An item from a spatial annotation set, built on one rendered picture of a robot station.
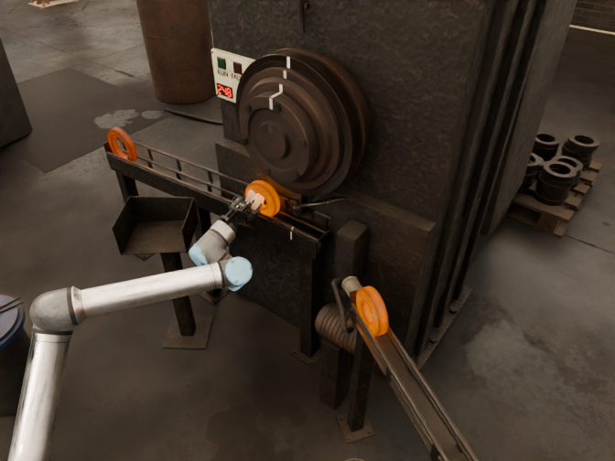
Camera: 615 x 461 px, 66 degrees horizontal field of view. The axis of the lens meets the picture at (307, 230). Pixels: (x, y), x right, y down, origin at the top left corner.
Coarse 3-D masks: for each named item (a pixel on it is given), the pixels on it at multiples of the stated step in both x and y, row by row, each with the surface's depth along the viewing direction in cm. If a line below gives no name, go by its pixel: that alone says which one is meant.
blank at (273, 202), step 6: (258, 180) 183; (252, 186) 183; (258, 186) 181; (264, 186) 180; (270, 186) 181; (246, 192) 187; (258, 192) 183; (264, 192) 180; (270, 192) 179; (264, 198) 182; (270, 198) 180; (276, 198) 181; (264, 204) 189; (270, 204) 182; (276, 204) 181; (264, 210) 186; (270, 210) 184; (276, 210) 184; (270, 216) 186
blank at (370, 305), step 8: (360, 288) 148; (368, 288) 145; (360, 296) 149; (368, 296) 143; (376, 296) 142; (360, 304) 150; (368, 304) 144; (376, 304) 140; (360, 312) 152; (368, 312) 150; (376, 312) 140; (384, 312) 140; (368, 320) 148; (376, 320) 141; (384, 320) 140; (376, 328) 143; (384, 328) 142; (376, 336) 145
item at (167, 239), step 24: (120, 216) 183; (144, 216) 198; (168, 216) 197; (192, 216) 189; (120, 240) 183; (144, 240) 190; (168, 240) 189; (168, 264) 197; (192, 312) 224; (168, 336) 226; (192, 336) 226
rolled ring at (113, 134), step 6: (108, 132) 230; (114, 132) 226; (120, 132) 225; (108, 138) 234; (114, 138) 234; (120, 138) 226; (126, 138) 225; (114, 144) 236; (126, 144) 225; (132, 144) 227; (114, 150) 236; (120, 150) 238; (132, 150) 227; (126, 156) 236; (132, 156) 229
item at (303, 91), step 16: (256, 80) 147; (272, 80) 141; (288, 80) 139; (304, 80) 136; (304, 96) 137; (320, 96) 135; (240, 112) 159; (320, 112) 137; (320, 128) 138; (336, 128) 138; (320, 144) 142; (336, 144) 141; (320, 160) 145; (336, 160) 144; (304, 176) 153; (320, 176) 151
